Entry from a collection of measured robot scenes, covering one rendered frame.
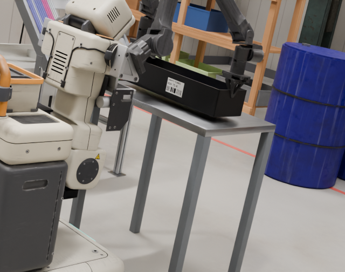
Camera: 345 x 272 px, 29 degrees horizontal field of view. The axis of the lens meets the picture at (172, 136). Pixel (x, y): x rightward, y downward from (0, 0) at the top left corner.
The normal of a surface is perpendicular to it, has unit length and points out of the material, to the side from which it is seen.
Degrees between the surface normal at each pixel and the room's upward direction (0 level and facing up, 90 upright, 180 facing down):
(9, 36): 90
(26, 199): 90
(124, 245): 0
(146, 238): 0
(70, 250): 0
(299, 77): 90
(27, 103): 92
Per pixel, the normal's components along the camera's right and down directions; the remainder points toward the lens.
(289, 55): -0.88, -0.05
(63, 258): 0.19, -0.95
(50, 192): 0.69, 0.32
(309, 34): -0.40, 0.14
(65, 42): -0.66, -0.08
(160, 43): 0.61, 0.13
